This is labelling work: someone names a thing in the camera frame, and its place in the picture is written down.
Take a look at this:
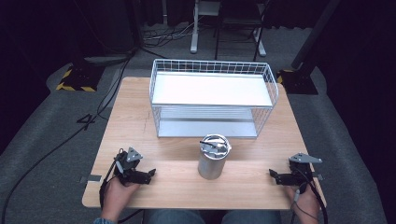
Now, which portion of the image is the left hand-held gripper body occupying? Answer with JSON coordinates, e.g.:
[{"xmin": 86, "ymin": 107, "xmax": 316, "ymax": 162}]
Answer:
[{"xmin": 112, "ymin": 147, "xmax": 152, "ymax": 187}]

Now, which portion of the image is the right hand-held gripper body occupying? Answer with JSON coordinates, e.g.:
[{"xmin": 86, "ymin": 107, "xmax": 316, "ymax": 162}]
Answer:
[{"xmin": 275, "ymin": 151, "xmax": 323, "ymax": 187}]

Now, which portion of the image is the silver metal canister with lid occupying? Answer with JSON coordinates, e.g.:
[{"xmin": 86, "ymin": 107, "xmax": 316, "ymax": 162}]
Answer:
[{"xmin": 197, "ymin": 133, "xmax": 233, "ymax": 181}]

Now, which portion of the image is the white wire shelf rack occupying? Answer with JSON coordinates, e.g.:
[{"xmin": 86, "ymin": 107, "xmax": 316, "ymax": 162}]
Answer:
[{"xmin": 148, "ymin": 58, "xmax": 280, "ymax": 139}]

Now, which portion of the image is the person's right hand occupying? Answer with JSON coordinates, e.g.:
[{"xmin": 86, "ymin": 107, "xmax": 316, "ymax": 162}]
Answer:
[{"xmin": 285, "ymin": 182, "xmax": 321, "ymax": 224}]

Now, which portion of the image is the person's left hand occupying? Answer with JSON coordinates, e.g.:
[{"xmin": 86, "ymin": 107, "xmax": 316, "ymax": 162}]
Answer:
[{"xmin": 100, "ymin": 176, "xmax": 141, "ymax": 222}]

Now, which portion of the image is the wooden table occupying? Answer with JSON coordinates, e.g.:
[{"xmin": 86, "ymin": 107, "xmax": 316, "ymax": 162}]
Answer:
[{"xmin": 81, "ymin": 76, "xmax": 327, "ymax": 211}]

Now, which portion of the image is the grey tape strip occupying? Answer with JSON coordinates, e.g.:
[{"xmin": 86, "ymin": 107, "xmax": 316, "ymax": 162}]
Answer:
[{"xmin": 78, "ymin": 175, "xmax": 103, "ymax": 183}]

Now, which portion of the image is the black stand base striped edge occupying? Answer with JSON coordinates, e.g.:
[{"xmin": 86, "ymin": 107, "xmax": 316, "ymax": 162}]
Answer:
[
  {"xmin": 55, "ymin": 63, "xmax": 106, "ymax": 93},
  {"xmin": 276, "ymin": 0, "xmax": 341, "ymax": 95}
]

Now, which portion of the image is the white metal stand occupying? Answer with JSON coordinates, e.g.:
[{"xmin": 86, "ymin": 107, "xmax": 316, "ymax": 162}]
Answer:
[{"xmin": 190, "ymin": 0, "xmax": 267, "ymax": 58}]

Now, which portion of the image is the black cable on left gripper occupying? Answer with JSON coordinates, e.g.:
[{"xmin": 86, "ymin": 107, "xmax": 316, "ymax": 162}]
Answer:
[{"xmin": 98, "ymin": 161, "xmax": 117, "ymax": 209}]

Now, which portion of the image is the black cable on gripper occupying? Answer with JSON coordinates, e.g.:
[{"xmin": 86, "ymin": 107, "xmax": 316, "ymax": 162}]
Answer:
[
  {"xmin": 98, "ymin": 161, "xmax": 117, "ymax": 209},
  {"xmin": 290, "ymin": 169, "xmax": 330, "ymax": 224}
]

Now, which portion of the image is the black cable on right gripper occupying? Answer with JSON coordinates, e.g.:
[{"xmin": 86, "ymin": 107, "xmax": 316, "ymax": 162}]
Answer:
[{"xmin": 290, "ymin": 169, "xmax": 330, "ymax": 224}]

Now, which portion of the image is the black cable on floor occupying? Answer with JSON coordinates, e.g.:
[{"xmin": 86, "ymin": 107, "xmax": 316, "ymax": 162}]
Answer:
[{"xmin": 0, "ymin": 50, "xmax": 134, "ymax": 224}]

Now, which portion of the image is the bundle of cables on floor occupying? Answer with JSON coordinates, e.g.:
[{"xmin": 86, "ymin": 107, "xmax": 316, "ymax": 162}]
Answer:
[{"xmin": 141, "ymin": 21, "xmax": 200, "ymax": 49}]

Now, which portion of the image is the black metal chair frame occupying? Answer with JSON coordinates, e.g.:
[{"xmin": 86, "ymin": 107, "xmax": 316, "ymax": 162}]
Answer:
[{"xmin": 213, "ymin": 0, "xmax": 272, "ymax": 62}]

